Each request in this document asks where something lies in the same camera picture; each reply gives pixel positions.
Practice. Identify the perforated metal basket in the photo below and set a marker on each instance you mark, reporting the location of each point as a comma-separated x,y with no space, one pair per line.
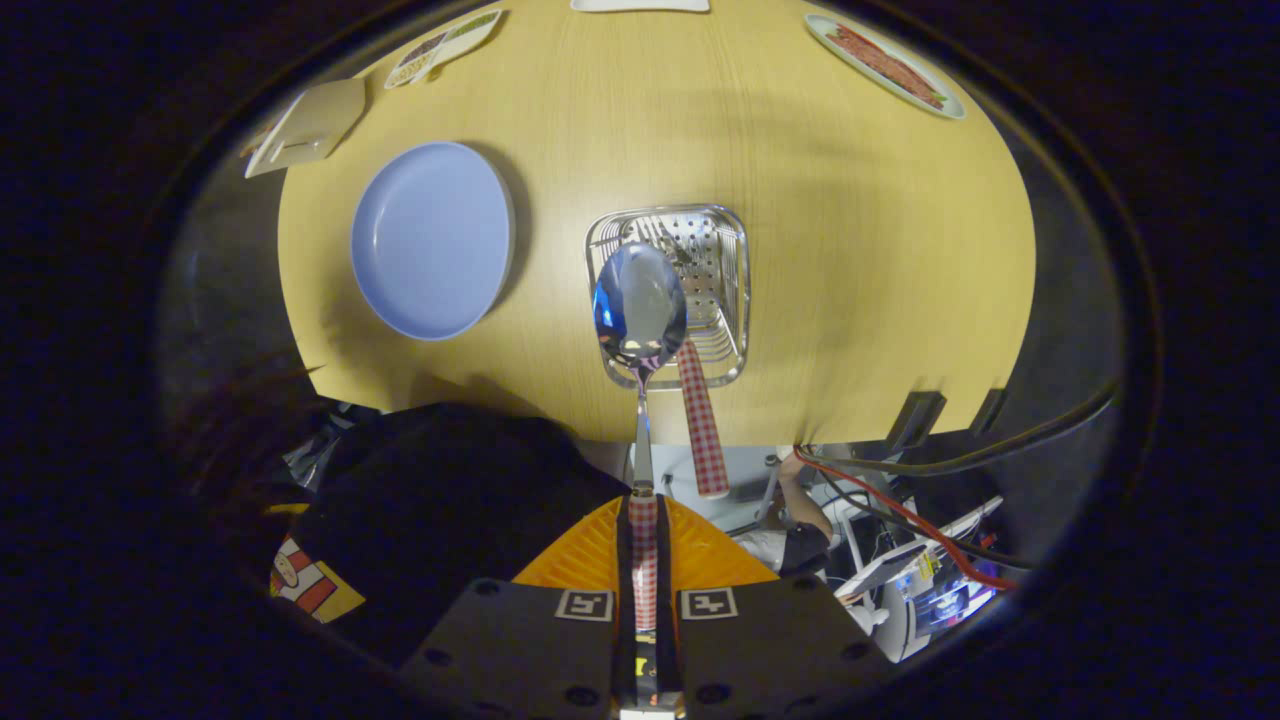
725,280

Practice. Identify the black table bracket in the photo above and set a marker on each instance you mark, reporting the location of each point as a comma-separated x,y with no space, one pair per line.
915,418
988,410

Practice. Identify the white desk equipment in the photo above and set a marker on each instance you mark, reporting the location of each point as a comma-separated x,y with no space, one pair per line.
885,570

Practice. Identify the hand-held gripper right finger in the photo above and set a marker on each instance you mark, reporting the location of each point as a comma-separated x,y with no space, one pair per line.
664,600

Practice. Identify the cream toaster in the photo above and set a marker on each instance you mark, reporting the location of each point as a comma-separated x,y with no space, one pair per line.
310,125

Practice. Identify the blue plate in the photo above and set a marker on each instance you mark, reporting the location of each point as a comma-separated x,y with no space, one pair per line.
430,240

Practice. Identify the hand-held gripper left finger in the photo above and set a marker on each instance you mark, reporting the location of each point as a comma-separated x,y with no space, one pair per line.
625,600

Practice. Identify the green plate of food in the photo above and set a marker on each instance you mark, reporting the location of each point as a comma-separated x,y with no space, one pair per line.
885,65

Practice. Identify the white square coaster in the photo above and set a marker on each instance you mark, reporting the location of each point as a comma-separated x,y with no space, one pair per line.
640,5

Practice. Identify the white divided condiment dish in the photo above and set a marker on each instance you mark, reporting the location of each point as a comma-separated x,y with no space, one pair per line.
445,45

